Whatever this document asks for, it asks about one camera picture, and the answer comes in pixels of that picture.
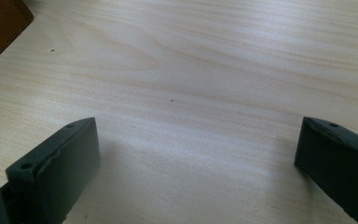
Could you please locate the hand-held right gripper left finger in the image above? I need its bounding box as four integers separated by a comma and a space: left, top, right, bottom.
0, 117, 102, 224

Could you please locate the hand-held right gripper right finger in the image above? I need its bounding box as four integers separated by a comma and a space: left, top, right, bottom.
294, 116, 358, 224

